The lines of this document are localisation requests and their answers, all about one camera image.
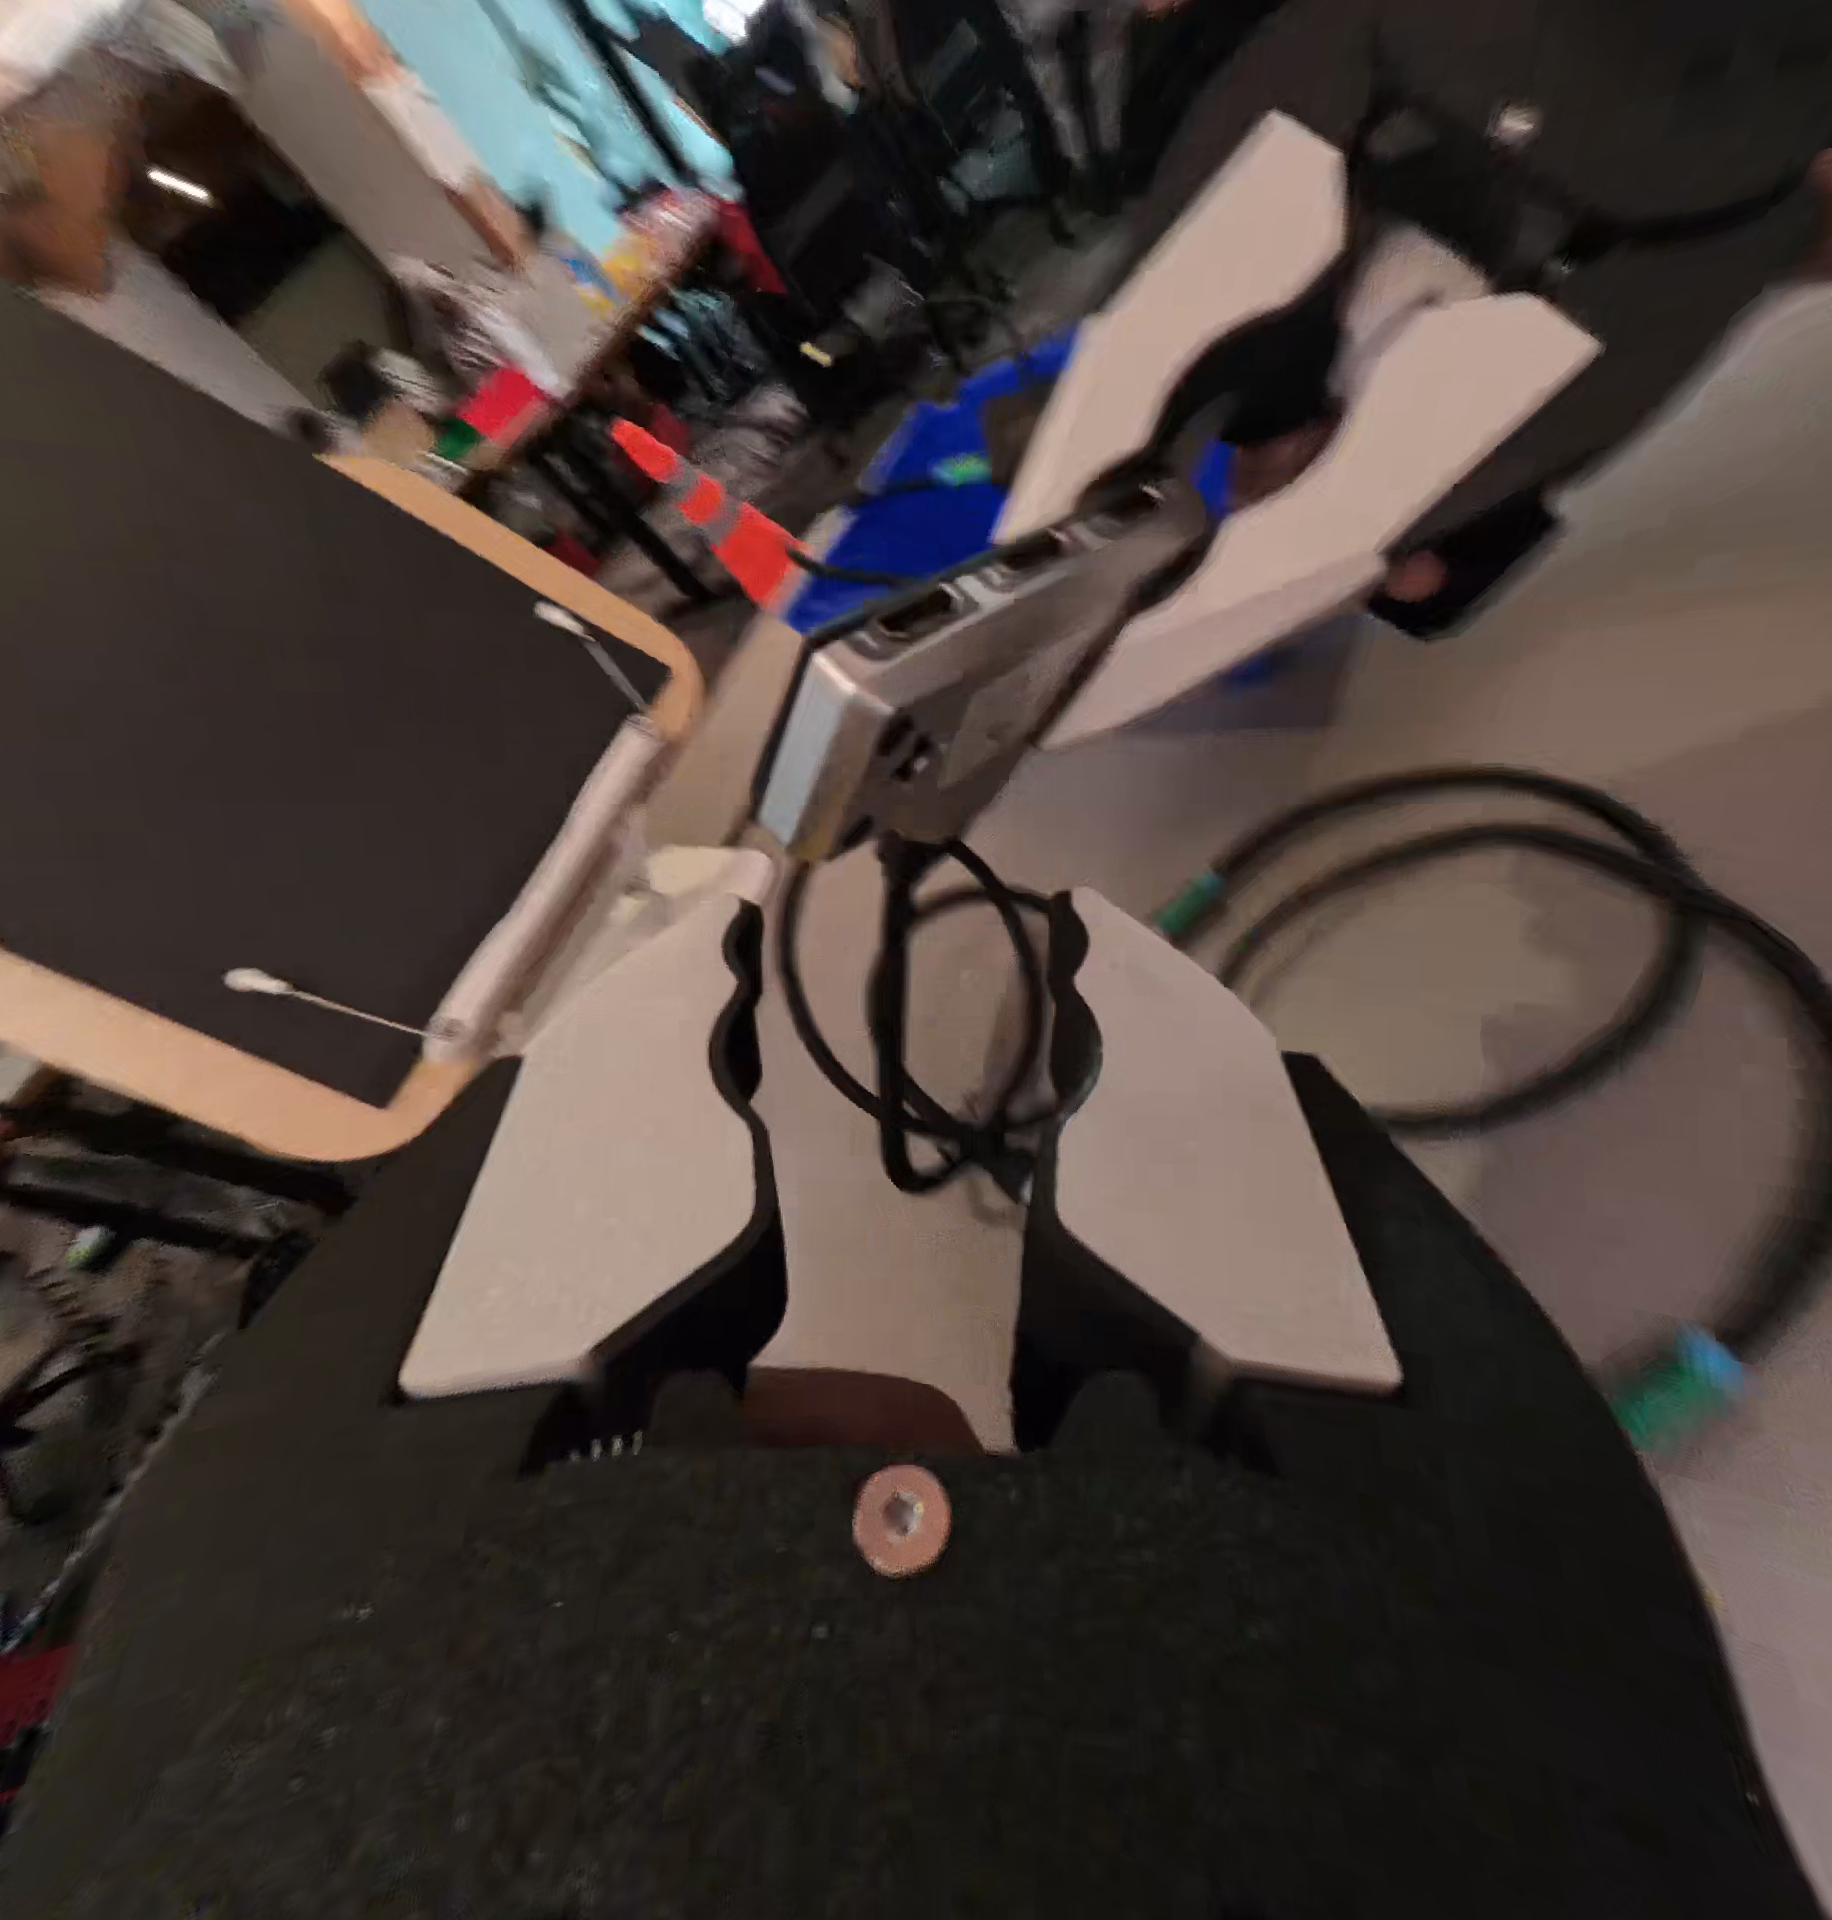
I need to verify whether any wooden-framed black panel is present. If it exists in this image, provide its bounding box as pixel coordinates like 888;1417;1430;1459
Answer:
0;256;708;1166

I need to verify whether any red box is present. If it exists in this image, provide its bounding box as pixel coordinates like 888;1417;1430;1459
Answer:
453;366;545;445

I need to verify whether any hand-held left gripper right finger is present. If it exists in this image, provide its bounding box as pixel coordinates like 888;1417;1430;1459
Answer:
1023;885;1404;1399

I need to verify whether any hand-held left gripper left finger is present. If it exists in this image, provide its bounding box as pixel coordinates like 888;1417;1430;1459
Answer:
400;893;786;1405

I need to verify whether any white panel stand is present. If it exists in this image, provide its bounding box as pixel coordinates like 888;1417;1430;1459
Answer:
221;600;774;1058

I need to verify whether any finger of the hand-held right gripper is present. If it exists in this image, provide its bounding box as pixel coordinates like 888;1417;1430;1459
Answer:
993;113;1354;548
1053;285;1602;746

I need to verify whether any orange traffic cone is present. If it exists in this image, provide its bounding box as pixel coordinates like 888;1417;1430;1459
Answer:
611;414;805;601

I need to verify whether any black hdmi switch with cable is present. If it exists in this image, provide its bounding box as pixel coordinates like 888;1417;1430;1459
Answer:
753;479;1218;1202

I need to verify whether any blue plastic bin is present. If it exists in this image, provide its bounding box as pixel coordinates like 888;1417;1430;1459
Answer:
782;330;1368;691

